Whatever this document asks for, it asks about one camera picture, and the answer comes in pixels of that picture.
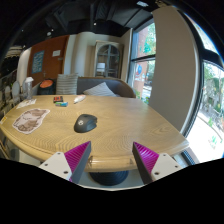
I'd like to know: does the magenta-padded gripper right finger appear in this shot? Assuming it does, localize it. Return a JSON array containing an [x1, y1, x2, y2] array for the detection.
[[132, 141, 184, 185]]

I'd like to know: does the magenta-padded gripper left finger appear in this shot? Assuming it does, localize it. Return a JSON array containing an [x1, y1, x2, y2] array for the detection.
[[39, 140, 93, 185]]

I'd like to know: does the black computer mouse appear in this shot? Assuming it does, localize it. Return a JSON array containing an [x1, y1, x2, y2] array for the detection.
[[73, 113, 99, 134]]

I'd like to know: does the small green packet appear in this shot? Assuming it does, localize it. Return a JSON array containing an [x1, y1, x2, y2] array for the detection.
[[54, 101, 69, 108]]

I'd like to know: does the printed paper sheet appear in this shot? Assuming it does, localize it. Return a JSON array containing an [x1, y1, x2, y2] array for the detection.
[[15, 98, 38, 110]]

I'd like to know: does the black and orange backpack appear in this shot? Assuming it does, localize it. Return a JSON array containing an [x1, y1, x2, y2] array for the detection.
[[37, 78, 58, 96]]

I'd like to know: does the striped square pillow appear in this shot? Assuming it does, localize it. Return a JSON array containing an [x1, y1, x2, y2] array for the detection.
[[55, 73, 80, 96]]

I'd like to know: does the striped grey pillow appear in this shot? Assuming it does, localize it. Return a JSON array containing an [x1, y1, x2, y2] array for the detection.
[[82, 82, 118, 98]]

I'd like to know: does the group of white chairs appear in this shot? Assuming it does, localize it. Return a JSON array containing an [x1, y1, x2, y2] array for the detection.
[[0, 79, 23, 108]]

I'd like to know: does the grey sofa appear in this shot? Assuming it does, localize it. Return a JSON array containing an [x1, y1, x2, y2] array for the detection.
[[75, 76, 137, 99]]

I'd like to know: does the brown wooden door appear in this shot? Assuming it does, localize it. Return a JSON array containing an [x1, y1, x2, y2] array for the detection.
[[27, 35, 70, 88]]

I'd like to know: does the blue poster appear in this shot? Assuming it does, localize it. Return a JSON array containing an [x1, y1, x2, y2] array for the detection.
[[31, 50, 45, 75]]

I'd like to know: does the arched glass-door cabinet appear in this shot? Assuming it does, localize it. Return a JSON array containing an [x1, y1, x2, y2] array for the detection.
[[93, 40, 124, 80]]

